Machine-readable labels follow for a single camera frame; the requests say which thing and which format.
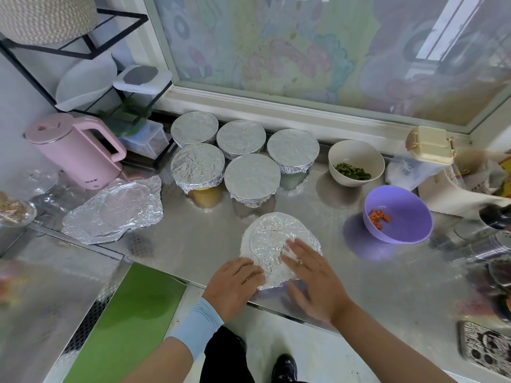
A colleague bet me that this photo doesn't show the person's right forearm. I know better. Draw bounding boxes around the person's right forearm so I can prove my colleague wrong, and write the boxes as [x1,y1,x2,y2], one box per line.
[331,303,456,383]

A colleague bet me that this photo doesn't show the clear glass jar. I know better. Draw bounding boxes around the clear glass jar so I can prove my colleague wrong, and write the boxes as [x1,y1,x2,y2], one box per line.
[20,167,61,200]

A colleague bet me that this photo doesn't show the clear glass shaker bottle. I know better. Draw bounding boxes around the clear glass shaker bottle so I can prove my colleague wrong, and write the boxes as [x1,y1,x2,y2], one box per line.
[454,231,511,265]

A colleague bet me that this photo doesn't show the black metal rack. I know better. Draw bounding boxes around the black metal rack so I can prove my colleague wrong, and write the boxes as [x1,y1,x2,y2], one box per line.
[0,7,172,156]

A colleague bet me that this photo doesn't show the person's left hand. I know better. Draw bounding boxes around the person's left hand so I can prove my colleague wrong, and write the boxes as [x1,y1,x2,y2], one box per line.
[203,257,267,324]

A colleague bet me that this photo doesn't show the green floor mat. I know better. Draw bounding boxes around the green floor mat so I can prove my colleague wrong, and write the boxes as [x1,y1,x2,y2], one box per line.
[64,262,187,383]

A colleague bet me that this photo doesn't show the clear plastic box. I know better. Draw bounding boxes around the clear plastic box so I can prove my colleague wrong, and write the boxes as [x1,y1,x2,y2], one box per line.
[120,119,170,160]

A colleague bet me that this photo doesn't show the black trousers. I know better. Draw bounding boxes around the black trousers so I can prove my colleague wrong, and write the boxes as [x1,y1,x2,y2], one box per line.
[200,325,257,383]

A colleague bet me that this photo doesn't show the beige bowl with greens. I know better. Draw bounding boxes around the beige bowl with greens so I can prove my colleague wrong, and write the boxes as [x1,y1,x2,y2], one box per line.
[328,139,386,188]

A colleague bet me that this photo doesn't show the stack of aluminium foil sheets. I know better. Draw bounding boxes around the stack of aluminium foil sheets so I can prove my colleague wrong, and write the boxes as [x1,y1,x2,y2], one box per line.
[62,175,164,245]

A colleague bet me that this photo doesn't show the person's right hand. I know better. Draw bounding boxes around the person's right hand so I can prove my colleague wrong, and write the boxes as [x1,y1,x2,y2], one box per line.
[279,238,354,326]

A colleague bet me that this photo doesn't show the purple bowl carrot pieces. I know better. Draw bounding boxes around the purple bowl carrot pieces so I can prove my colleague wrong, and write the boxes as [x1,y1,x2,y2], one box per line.
[363,185,434,245]

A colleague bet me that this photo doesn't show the light blue wristband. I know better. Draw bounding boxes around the light blue wristband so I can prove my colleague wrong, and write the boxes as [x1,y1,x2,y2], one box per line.
[165,297,225,362]

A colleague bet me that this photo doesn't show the patterned case smartphone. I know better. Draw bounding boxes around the patterned case smartphone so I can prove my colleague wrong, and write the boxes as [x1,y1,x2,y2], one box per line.
[457,320,511,380]

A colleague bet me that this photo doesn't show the cream organiser tray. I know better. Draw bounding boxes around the cream organiser tray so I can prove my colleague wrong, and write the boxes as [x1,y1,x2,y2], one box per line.
[417,151,511,218]

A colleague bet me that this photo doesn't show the woven rope basket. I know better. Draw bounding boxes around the woven rope basket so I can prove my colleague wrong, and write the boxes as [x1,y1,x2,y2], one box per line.
[0,0,101,46]

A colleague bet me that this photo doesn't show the beige round object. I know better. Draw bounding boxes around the beige round object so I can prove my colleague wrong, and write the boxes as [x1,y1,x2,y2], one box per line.
[405,126,458,166]

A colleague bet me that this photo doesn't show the mint green bowl chopped greens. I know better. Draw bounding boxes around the mint green bowl chopped greens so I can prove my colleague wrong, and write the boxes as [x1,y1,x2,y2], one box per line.
[279,171,309,192]

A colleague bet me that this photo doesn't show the foil-wrapped bowl being handled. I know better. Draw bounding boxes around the foil-wrapped bowl being handled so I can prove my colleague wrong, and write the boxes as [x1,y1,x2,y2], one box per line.
[240,211,323,290]

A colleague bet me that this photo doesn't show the window with cartoon film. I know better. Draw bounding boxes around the window with cartoon film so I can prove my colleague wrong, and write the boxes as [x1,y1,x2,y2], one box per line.
[112,0,511,152]

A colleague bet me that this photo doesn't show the stainless steel countertop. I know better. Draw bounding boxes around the stainless steel countertop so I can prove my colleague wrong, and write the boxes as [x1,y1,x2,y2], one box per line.
[0,107,511,383]

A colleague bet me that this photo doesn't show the black right shoe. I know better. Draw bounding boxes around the black right shoe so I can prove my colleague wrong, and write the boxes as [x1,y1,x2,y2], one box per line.
[270,353,299,383]

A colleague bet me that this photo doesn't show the pink electric kettle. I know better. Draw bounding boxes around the pink electric kettle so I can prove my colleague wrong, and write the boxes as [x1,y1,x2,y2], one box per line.
[24,112,128,192]

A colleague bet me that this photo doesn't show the white plate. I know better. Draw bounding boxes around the white plate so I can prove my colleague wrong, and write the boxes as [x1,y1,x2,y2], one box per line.
[55,55,118,112]

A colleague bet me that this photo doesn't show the yellow bowl with greens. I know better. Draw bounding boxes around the yellow bowl with greens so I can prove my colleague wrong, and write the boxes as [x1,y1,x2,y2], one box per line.
[187,186,225,210]

